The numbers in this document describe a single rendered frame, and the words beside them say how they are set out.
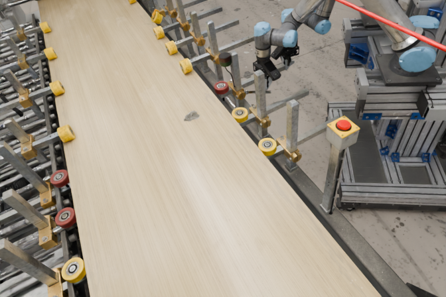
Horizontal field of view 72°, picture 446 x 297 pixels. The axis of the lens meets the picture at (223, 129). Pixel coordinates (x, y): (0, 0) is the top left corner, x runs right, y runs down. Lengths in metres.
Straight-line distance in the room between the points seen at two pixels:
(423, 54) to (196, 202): 1.01
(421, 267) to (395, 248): 0.15
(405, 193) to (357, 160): 0.34
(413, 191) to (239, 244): 1.31
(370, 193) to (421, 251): 0.44
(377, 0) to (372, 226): 1.44
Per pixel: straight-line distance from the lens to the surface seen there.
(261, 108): 1.51
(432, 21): 1.51
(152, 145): 1.51
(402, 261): 2.22
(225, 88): 1.70
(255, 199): 1.23
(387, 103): 1.68
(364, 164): 2.26
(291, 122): 1.29
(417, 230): 2.34
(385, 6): 1.30
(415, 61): 1.38
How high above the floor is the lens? 1.96
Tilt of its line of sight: 46 degrees down
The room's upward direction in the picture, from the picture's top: 12 degrees counter-clockwise
